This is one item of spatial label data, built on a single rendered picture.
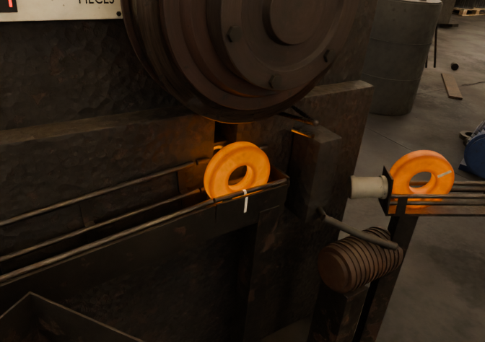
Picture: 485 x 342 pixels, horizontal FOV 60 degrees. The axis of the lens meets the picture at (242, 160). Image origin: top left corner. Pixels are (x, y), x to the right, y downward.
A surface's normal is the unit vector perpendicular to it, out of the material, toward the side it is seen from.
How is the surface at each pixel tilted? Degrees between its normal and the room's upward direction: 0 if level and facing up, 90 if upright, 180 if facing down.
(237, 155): 90
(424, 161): 90
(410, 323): 0
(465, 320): 0
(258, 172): 90
